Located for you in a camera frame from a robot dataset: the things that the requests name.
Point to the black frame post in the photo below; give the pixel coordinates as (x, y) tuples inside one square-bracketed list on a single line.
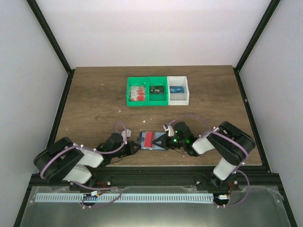
[(49, 34), (273, 4)]

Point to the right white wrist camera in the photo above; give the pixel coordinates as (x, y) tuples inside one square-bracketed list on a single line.
[(169, 130)]

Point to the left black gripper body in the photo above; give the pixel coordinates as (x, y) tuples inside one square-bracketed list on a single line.
[(126, 152)]

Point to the left black frame post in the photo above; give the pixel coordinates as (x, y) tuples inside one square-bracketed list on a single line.
[(49, 34)]

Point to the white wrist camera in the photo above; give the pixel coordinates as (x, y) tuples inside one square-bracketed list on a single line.
[(169, 130), (126, 134)]

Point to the white storage bin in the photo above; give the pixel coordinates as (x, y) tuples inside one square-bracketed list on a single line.
[(178, 98)]

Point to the black card in bin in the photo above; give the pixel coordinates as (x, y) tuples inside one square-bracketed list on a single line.
[(156, 90)]

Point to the red white card in bin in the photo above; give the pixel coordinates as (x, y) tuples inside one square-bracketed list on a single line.
[(137, 93)]

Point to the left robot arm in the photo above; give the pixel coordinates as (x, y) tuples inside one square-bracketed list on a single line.
[(68, 161)]

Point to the blue leather card holder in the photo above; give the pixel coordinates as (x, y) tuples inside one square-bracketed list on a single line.
[(140, 140)]

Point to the black aluminium frame rail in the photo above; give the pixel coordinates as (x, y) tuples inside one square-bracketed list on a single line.
[(201, 177)]

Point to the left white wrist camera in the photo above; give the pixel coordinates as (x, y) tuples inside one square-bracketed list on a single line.
[(126, 134)]

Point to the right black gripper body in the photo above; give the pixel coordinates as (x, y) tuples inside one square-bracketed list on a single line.
[(176, 144)]

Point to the blue card in bin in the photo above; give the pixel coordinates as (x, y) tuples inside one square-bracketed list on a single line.
[(176, 89)]

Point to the light blue slotted cable duct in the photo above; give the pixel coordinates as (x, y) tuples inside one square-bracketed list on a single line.
[(126, 198)]

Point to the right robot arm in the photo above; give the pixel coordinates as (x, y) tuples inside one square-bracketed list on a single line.
[(233, 144)]

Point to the green double storage bin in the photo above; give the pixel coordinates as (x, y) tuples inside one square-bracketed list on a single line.
[(151, 100)]

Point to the red card with stripe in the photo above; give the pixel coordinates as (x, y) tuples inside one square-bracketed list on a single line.
[(148, 139)]

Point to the right black frame post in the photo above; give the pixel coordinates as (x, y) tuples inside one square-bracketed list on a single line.
[(273, 4)]

